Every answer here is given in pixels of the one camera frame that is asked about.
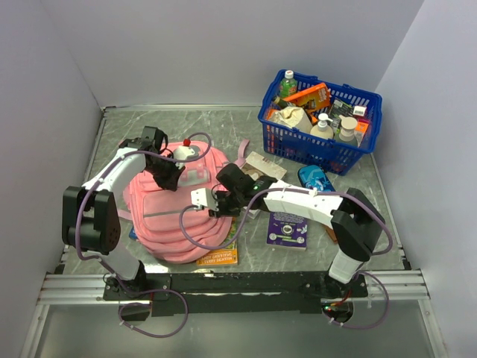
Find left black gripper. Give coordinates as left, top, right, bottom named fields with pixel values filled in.
left=146, top=154, right=186, bottom=192

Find pink student backpack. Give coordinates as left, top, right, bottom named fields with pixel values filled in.
left=119, top=148, right=233, bottom=264

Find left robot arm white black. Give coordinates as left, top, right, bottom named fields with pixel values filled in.
left=62, top=126, right=189, bottom=300

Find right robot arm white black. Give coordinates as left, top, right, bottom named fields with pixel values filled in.
left=203, top=163, right=386, bottom=297

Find beige crumpled bag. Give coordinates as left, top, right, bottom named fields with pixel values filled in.
left=268, top=107, right=312, bottom=134

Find white coffee cover book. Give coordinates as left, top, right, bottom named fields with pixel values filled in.
left=238, top=151, right=288, bottom=220

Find purple book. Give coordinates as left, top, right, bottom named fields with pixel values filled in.
left=266, top=213, right=308, bottom=251

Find orange treehouse book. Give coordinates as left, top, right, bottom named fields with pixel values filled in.
left=196, top=241, right=239, bottom=268

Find blue treehouse book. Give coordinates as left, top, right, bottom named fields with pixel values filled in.
left=128, top=227, right=139, bottom=241

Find blue shark pencil case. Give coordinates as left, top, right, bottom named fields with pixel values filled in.
left=297, top=165, right=335, bottom=192

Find brown leather wallet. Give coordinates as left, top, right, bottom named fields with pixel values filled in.
left=324, top=226, right=338, bottom=244

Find blue plastic basket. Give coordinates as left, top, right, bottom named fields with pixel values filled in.
left=258, top=69, right=382, bottom=175

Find green drink bottle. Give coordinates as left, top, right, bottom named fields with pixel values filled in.
left=279, top=70, right=297, bottom=98

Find grey pump bottle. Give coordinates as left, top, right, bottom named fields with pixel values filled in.
left=334, top=115, right=358, bottom=147

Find orange box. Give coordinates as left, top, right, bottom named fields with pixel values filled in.
left=285, top=82, right=331, bottom=113

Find dark green packet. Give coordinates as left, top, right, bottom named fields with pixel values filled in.
left=329, top=98, right=353, bottom=119

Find small orange packet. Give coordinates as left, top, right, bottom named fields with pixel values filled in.
left=354, top=121, right=370, bottom=145

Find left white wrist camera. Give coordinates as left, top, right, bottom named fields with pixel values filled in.
left=173, top=139, right=200, bottom=166

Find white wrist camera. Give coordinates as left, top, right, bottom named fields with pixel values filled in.
left=190, top=188, right=218, bottom=211
left=173, top=139, right=200, bottom=166

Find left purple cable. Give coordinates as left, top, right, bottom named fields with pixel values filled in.
left=74, top=131, right=212, bottom=339

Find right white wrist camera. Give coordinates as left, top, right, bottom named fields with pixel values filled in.
left=190, top=188, right=218, bottom=211

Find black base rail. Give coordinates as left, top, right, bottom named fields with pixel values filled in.
left=103, top=271, right=368, bottom=317

